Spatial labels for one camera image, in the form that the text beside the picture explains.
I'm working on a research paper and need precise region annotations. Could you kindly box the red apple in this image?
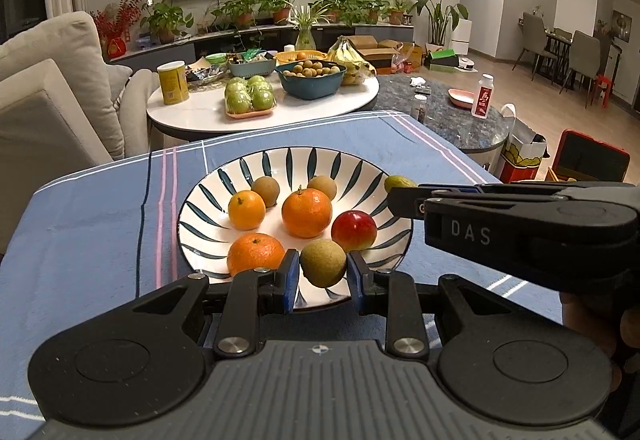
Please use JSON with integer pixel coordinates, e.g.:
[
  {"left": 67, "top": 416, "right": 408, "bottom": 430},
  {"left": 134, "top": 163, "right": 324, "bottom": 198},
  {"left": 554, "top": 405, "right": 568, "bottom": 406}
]
[{"left": 331, "top": 210, "right": 378, "bottom": 252}]

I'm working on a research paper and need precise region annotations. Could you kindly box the striped white bowl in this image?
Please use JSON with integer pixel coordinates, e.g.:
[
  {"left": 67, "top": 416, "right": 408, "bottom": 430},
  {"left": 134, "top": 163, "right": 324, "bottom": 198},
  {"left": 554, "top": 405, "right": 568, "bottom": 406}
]
[{"left": 176, "top": 147, "right": 414, "bottom": 311}]

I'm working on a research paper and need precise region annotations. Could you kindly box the framed wall picture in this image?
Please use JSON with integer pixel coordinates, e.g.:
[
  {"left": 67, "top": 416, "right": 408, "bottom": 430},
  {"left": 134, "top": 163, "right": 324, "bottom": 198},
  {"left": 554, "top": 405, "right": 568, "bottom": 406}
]
[{"left": 611, "top": 10, "right": 633, "bottom": 43}]

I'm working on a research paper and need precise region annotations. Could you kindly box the red stool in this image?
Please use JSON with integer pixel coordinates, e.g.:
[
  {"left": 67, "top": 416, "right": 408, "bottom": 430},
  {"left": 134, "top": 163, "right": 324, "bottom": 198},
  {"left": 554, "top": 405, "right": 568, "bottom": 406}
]
[{"left": 592, "top": 74, "right": 613, "bottom": 108}]

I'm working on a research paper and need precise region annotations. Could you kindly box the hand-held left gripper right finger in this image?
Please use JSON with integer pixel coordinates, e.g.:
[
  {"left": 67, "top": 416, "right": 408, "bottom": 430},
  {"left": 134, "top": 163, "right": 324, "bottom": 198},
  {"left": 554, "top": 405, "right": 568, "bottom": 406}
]
[{"left": 346, "top": 251, "right": 511, "bottom": 362}]

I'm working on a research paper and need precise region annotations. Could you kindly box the grey dining chair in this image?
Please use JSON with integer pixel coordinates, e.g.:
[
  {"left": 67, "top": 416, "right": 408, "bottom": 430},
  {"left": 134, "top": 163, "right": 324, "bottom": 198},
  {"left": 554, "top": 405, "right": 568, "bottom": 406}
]
[
  {"left": 512, "top": 12, "right": 551, "bottom": 73},
  {"left": 560, "top": 30, "right": 603, "bottom": 108}
]

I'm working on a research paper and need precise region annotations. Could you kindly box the grey television cabinet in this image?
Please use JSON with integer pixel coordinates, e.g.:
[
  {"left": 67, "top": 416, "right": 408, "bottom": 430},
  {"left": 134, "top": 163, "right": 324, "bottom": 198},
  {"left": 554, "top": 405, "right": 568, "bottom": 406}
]
[{"left": 107, "top": 22, "right": 416, "bottom": 70}]

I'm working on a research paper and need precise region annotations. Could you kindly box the pile of longans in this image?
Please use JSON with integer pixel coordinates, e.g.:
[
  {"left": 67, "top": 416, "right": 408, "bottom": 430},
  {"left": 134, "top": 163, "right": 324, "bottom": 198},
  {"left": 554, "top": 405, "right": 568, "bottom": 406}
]
[{"left": 280, "top": 60, "right": 343, "bottom": 78}]

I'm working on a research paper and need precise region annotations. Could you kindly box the yellow plastic basket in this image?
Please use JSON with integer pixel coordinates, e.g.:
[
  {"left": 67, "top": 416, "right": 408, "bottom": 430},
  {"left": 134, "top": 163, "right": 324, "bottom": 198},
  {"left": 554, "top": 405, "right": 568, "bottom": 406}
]
[{"left": 272, "top": 50, "right": 328, "bottom": 65}]

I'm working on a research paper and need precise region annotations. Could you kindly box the brown kiwi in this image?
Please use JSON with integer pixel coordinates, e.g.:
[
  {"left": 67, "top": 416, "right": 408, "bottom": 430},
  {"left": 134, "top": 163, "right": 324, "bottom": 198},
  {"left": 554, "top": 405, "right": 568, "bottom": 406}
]
[
  {"left": 299, "top": 240, "right": 348, "bottom": 288},
  {"left": 307, "top": 175, "right": 338, "bottom": 201},
  {"left": 250, "top": 176, "right": 280, "bottom": 208}
]

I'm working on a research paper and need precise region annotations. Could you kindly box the green and black box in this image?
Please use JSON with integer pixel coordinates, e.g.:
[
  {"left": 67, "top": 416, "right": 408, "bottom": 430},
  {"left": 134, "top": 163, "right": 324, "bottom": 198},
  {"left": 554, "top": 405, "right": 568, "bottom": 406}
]
[{"left": 425, "top": 48, "right": 458, "bottom": 73}]

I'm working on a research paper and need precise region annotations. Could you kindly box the yellow can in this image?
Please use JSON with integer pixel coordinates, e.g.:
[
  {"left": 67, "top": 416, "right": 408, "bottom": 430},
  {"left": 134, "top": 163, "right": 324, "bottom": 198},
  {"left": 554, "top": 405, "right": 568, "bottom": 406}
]
[{"left": 157, "top": 60, "right": 191, "bottom": 106}]

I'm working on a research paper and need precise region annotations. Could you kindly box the pale teal basket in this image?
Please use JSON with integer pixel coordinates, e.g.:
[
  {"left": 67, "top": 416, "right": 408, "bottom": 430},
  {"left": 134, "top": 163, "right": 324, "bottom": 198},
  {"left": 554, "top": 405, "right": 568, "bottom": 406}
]
[{"left": 227, "top": 56, "right": 277, "bottom": 79}]

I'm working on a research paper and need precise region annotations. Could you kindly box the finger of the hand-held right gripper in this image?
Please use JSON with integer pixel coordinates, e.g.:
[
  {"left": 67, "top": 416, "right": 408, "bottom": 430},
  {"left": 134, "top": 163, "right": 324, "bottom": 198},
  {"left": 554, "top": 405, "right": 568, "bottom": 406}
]
[
  {"left": 386, "top": 187, "right": 451, "bottom": 221},
  {"left": 419, "top": 182, "right": 576, "bottom": 199}
]

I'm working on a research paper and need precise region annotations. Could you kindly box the grey cushion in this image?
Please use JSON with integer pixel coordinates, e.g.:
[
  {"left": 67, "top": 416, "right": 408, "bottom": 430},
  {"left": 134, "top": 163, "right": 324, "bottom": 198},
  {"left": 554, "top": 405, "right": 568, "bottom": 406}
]
[{"left": 105, "top": 64, "right": 133, "bottom": 111}]

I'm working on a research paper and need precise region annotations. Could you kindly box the open cardboard box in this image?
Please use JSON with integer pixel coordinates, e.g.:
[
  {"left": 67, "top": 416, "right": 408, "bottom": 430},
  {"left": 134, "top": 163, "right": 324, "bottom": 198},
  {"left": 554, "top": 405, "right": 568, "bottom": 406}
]
[
  {"left": 378, "top": 40, "right": 425, "bottom": 69},
  {"left": 348, "top": 36, "right": 401, "bottom": 74}
]

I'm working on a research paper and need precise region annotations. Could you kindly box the person's right hand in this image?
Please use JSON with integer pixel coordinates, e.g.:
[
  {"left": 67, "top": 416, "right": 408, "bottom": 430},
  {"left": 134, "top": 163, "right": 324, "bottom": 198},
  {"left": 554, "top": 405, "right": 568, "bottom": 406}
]
[{"left": 560, "top": 292, "right": 623, "bottom": 361}]

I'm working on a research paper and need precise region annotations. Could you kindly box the glass vase with green stems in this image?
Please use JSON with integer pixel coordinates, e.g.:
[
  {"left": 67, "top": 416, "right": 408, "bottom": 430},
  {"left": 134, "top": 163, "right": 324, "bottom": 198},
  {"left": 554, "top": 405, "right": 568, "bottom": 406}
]
[{"left": 287, "top": 4, "right": 331, "bottom": 51}]

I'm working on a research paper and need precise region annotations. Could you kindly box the teal bowl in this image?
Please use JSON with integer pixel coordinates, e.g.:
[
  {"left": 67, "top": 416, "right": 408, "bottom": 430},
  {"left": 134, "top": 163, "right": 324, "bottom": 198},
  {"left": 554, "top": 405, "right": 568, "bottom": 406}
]
[{"left": 275, "top": 60, "right": 347, "bottom": 100}]

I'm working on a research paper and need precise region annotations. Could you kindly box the round white table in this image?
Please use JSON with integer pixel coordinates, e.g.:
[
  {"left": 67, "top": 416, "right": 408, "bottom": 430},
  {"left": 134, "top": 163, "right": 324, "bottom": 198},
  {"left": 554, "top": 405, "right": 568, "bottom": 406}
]
[{"left": 146, "top": 70, "right": 380, "bottom": 141}]

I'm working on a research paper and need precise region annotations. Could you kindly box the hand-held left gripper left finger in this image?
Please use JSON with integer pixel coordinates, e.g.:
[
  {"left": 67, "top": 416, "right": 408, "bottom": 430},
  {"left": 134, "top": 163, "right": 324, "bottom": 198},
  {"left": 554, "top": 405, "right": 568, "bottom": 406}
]
[{"left": 130, "top": 249, "right": 301, "bottom": 362}]

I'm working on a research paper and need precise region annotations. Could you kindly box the deep orange mandarin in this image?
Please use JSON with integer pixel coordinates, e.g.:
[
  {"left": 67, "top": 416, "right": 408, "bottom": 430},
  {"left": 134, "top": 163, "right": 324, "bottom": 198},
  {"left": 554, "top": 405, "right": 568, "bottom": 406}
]
[
  {"left": 227, "top": 233, "right": 286, "bottom": 277},
  {"left": 281, "top": 187, "right": 333, "bottom": 239}
]

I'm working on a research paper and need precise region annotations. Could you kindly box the pile of snack packets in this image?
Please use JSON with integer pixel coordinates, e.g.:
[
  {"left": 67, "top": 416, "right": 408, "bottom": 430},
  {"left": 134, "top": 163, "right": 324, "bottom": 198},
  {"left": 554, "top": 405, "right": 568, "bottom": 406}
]
[{"left": 185, "top": 50, "right": 241, "bottom": 85}]

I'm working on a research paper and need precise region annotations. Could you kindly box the dark marble table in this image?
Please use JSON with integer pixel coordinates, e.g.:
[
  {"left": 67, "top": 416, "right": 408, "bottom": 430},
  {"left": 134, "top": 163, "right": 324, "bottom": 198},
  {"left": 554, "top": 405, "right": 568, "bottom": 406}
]
[{"left": 372, "top": 74, "right": 510, "bottom": 165}]

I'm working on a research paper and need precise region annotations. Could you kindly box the bunch of bananas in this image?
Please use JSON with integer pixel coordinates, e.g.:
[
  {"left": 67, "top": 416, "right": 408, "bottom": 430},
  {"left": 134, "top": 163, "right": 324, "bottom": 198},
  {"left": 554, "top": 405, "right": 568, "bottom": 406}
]
[{"left": 327, "top": 36, "right": 378, "bottom": 85}]

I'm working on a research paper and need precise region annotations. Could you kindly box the wrapped green apples tray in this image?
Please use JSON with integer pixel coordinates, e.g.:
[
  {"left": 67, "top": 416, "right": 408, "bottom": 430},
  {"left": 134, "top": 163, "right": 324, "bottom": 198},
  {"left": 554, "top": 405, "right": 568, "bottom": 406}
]
[{"left": 223, "top": 75, "right": 277, "bottom": 121}]

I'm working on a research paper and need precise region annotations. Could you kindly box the tall leafy potted plant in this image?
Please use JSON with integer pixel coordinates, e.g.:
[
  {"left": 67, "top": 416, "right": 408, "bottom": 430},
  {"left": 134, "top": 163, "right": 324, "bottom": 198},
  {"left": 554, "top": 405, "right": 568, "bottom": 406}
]
[{"left": 407, "top": 0, "right": 471, "bottom": 53}]

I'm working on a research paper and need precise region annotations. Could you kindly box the row of potted green plants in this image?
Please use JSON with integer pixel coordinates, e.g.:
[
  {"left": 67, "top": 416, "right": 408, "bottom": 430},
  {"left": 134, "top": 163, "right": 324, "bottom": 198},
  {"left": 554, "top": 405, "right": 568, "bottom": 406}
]
[{"left": 140, "top": 0, "right": 416, "bottom": 45}]

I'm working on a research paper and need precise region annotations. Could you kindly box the pale smooth orange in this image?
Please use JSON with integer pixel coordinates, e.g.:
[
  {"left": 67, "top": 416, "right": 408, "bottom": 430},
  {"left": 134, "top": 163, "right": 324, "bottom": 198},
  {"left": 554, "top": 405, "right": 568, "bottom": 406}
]
[{"left": 228, "top": 190, "right": 267, "bottom": 231}]

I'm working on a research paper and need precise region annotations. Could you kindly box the white floor appliance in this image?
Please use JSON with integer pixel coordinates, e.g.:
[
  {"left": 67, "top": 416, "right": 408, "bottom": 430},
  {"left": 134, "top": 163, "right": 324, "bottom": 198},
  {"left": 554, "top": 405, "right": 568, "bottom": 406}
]
[{"left": 450, "top": 18, "right": 473, "bottom": 54}]

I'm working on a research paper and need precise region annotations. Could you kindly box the beige armchair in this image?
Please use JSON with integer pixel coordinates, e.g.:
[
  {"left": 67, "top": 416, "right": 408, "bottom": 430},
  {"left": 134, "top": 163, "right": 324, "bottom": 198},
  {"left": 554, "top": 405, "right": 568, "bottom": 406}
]
[{"left": 0, "top": 10, "right": 161, "bottom": 255}]

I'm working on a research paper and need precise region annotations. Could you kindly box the blue striped tablecloth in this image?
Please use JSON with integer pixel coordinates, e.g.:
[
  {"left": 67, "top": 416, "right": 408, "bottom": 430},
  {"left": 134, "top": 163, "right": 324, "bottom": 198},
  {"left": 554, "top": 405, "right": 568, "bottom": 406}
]
[{"left": 0, "top": 110, "right": 566, "bottom": 426}]

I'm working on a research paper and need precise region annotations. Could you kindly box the dark dining table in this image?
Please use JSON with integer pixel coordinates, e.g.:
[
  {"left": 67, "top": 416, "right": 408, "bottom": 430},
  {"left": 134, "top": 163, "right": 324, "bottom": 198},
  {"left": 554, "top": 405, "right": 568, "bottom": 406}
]
[{"left": 545, "top": 30, "right": 573, "bottom": 80}]

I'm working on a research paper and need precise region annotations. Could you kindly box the pink dish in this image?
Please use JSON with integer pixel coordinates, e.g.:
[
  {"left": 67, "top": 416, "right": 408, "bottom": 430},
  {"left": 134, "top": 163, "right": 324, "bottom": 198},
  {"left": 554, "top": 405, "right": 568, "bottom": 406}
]
[{"left": 447, "top": 88, "right": 476, "bottom": 108}]

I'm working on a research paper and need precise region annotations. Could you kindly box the white and red paper bag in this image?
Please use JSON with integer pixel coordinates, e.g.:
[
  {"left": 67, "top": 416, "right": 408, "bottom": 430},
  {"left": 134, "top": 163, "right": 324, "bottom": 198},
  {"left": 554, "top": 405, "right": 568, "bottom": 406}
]
[{"left": 500, "top": 104, "right": 550, "bottom": 183}]

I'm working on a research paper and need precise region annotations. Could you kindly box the red berry arrangement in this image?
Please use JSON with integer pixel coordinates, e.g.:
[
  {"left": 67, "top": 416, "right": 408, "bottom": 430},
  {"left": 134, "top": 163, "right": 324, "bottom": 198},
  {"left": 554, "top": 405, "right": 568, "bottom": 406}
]
[{"left": 90, "top": 0, "right": 153, "bottom": 59}]

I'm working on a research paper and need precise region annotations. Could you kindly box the white bottle red label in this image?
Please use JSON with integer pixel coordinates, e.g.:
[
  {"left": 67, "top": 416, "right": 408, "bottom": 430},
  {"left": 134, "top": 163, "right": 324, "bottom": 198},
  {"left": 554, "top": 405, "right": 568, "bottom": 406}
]
[{"left": 471, "top": 74, "right": 495, "bottom": 119}]

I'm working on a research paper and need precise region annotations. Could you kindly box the small green jujube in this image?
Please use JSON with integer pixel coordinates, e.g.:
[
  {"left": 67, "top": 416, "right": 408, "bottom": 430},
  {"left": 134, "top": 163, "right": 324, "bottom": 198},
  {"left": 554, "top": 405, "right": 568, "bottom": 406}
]
[{"left": 384, "top": 175, "right": 418, "bottom": 193}]

